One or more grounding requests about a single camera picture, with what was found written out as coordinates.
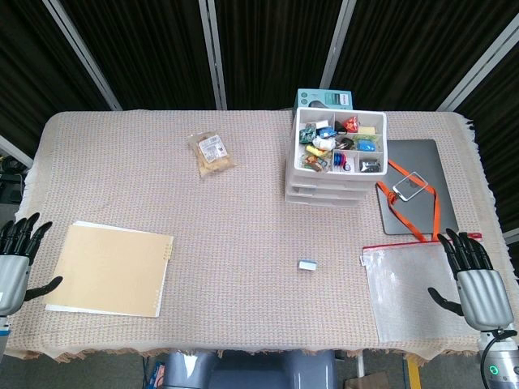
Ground black equipment with cables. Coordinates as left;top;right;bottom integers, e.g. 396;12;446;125
0;156;25;203

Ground blue printed package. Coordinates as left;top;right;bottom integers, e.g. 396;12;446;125
148;360;167;388

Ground brown cardboard piece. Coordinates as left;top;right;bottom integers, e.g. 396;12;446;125
344;370;390;389

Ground white crumpled wrapper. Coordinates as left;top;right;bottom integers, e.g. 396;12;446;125
311;135;337;152

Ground grey aluminium frame post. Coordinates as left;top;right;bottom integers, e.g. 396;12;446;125
42;0;122;111
320;0;358;91
198;0;228;110
0;133;34;169
435;14;519;113

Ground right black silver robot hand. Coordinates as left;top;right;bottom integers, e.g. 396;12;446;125
427;228;516;331

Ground clear badge holder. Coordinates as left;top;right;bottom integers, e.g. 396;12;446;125
392;171;431;202

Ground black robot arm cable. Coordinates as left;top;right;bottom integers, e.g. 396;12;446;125
480;328;518;389

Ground clear zip pouch red zipper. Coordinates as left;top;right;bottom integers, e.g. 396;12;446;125
361;232;486;344

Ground tan kraft paper folder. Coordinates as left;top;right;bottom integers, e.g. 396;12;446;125
42;224;174;318

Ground teal mouse packaging box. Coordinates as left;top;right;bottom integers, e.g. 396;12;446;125
293;88;354;111

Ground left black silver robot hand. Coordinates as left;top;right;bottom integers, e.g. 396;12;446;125
0;212;64;317

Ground beige woven tablecloth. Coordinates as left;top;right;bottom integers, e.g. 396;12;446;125
6;109;508;362

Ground grey laptop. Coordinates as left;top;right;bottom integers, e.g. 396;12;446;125
375;139;460;236

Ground white drawer organizer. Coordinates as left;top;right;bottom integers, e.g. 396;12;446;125
284;106;389;207

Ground orange lanyard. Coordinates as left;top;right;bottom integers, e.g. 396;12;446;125
375;159;442;243

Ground colourful candy packets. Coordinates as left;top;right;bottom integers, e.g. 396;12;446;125
302;156;329;172

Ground grey robot torso base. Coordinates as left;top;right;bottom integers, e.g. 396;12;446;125
164;350;337;389

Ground clear snack bag with label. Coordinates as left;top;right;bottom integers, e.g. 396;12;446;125
187;130;238;178

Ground blue card in green pack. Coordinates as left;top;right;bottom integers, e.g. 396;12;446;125
351;135;382;153

